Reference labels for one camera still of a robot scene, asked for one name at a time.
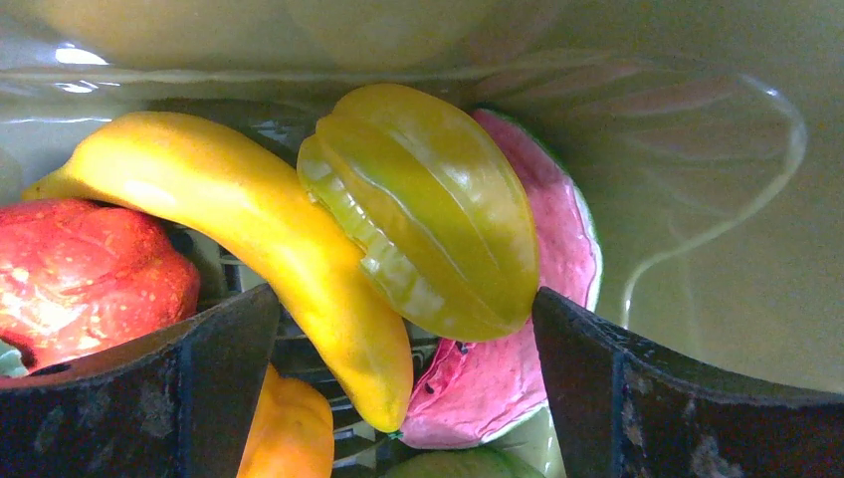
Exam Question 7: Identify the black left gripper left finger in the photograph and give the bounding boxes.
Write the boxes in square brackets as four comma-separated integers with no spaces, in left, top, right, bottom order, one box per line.
[1,285,281,477]

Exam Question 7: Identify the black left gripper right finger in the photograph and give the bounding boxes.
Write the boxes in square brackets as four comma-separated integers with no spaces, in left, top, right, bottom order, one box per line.
[532,288,843,477]

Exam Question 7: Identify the yellow green starfruit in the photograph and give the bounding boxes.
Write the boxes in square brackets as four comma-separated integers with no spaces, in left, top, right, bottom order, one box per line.
[297,84,539,342]

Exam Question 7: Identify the orange bell pepper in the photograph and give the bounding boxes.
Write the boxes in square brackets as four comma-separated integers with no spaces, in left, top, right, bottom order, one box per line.
[237,365,334,478]

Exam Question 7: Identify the watermelon slice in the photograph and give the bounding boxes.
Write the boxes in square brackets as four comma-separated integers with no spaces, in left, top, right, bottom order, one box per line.
[400,108,603,449]

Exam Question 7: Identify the red apple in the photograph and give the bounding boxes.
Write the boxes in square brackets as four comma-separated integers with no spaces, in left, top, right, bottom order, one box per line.
[1,199,200,372]

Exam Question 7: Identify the yellow banana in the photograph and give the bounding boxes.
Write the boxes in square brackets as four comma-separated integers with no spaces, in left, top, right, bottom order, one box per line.
[23,112,413,432]

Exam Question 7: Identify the olive green plastic bin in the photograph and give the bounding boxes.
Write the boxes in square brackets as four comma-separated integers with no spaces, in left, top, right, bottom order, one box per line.
[1,1,843,397]

